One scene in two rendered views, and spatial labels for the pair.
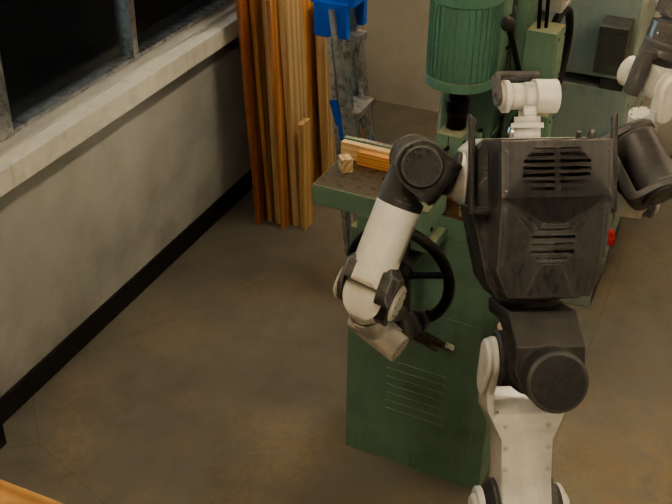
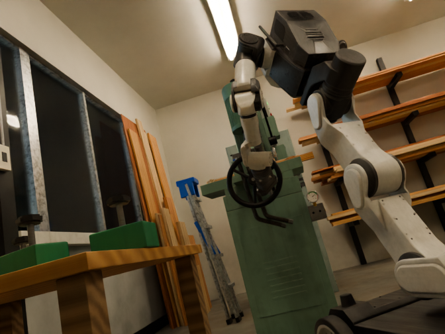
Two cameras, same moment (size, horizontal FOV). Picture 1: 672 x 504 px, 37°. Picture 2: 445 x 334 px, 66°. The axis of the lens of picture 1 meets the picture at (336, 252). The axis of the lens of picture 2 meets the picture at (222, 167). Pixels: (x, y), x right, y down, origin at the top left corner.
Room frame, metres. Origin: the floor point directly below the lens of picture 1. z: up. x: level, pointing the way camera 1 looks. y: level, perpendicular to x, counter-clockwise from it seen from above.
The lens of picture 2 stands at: (0.40, 0.44, 0.48)
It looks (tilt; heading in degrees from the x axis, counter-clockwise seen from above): 14 degrees up; 345
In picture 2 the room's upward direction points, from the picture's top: 14 degrees counter-clockwise
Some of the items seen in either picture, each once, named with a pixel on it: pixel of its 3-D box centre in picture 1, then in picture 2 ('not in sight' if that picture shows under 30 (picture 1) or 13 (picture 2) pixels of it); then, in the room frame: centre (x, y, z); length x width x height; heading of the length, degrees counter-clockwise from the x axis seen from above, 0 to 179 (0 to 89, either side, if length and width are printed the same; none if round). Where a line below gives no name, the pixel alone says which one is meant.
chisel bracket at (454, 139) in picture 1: (457, 139); not in sight; (2.37, -0.32, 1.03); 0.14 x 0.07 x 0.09; 154
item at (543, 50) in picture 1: (543, 54); (271, 128); (2.48, -0.54, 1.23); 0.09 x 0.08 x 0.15; 154
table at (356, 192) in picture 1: (423, 209); (251, 177); (2.27, -0.23, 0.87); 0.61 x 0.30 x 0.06; 64
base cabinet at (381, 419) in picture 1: (451, 324); (285, 262); (2.46, -0.36, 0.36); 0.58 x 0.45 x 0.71; 154
